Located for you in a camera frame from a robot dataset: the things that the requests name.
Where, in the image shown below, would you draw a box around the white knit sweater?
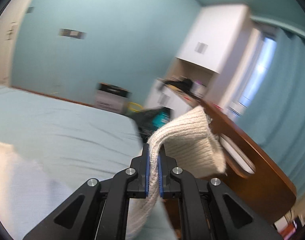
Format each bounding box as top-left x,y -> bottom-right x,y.
125,106 -> 226,239

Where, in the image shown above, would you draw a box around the black clothes on counter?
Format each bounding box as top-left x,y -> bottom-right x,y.
158,78 -> 193,93

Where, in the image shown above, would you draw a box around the brown wooden chair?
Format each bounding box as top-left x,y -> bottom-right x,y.
201,101 -> 297,223

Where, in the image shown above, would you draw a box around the light blue bed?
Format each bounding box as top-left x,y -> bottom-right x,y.
0,85 -> 142,239

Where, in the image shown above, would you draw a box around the black teal bag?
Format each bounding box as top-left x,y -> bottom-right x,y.
129,107 -> 172,143

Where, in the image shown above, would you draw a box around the yellow bin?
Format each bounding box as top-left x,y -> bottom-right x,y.
128,102 -> 143,112

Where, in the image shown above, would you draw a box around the black white cardboard box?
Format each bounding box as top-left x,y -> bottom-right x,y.
94,83 -> 131,115

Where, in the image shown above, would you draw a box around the teal curtain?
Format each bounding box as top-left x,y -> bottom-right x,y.
236,29 -> 305,197

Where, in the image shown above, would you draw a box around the white cabinet with shelf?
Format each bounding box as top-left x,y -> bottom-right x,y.
144,4 -> 255,118

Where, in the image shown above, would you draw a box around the window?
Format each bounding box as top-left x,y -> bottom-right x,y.
238,37 -> 276,107

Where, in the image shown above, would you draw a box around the white door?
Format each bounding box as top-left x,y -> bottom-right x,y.
0,0 -> 32,86

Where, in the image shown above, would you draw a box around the wall socket strip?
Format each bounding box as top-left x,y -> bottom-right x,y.
59,29 -> 86,39

